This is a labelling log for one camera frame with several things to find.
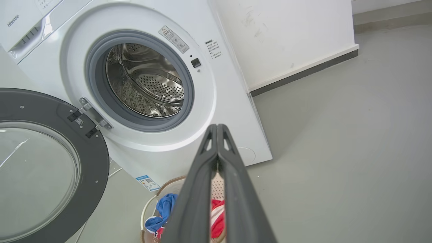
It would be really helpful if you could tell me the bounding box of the metal washer door hinge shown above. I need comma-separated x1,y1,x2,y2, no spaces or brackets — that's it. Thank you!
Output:
78,97,113,131

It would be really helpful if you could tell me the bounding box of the red white jersey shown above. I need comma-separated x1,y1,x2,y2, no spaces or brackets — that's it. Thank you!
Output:
155,198,225,239

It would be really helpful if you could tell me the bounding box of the small printed text sticker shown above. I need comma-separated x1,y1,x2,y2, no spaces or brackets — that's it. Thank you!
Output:
204,39,223,60

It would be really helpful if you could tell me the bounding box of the warning label sticker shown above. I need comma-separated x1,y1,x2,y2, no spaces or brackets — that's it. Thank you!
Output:
158,26,190,54

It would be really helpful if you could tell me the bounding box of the white detergent drawer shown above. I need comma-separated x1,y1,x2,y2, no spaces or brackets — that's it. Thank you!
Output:
0,0,92,64

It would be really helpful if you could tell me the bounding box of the black round glass washer door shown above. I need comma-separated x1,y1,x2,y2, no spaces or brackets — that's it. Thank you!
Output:
0,88,110,243

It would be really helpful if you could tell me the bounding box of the white and black baseboard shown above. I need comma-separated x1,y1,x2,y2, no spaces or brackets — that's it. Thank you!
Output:
249,44,359,98

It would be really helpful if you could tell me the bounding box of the white front-load washing machine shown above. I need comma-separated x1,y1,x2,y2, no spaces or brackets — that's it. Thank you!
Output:
0,0,273,192

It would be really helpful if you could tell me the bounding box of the blue energy label sticker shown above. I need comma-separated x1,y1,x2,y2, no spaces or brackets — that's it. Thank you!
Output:
136,174,161,192

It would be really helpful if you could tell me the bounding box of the white woven-rim laundry basket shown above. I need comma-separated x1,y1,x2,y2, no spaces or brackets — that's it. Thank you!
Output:
140,175,227,243

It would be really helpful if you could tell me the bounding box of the blue garment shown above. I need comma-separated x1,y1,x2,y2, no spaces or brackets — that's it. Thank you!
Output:
145,193,179,233

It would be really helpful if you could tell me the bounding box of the round white filter cover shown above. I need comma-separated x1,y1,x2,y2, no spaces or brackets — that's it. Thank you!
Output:
236,146,256,166

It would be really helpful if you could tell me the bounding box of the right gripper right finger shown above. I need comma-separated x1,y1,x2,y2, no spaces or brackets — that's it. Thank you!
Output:
217,124,278,243

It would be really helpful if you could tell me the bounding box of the steel perforated washer drum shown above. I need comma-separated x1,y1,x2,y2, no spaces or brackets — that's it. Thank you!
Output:
106,43,185,118

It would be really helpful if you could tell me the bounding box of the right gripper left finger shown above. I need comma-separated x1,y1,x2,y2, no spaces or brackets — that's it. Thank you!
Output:
161,124,218,243

